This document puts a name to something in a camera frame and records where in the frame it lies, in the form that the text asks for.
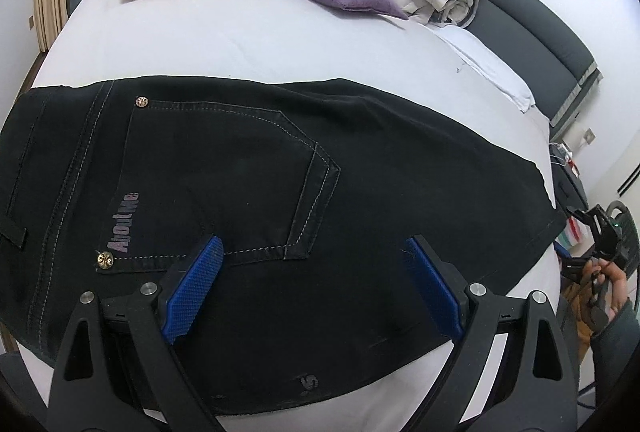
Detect black denim pants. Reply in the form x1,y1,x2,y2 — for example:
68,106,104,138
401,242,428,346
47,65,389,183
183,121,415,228
1,77,564,416

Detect dark sleeved right forearm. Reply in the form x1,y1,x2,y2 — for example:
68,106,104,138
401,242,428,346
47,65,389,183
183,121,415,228
590,301,640,406

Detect person's right hand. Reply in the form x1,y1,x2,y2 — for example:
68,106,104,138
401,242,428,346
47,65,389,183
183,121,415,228
580,259,628,319

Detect dark bedside table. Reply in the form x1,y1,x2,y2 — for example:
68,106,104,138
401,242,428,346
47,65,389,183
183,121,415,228
549,143,588,215

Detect dark grey upholstered headboard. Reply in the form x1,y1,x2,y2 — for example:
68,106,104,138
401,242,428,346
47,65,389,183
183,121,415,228
468,0,602,140

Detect white pillow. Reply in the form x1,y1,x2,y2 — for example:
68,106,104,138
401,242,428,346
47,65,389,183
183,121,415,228
427,25,536,114

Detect white bed sheet mattress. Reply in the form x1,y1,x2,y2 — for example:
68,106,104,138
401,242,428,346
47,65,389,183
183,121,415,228
34,0,553,431

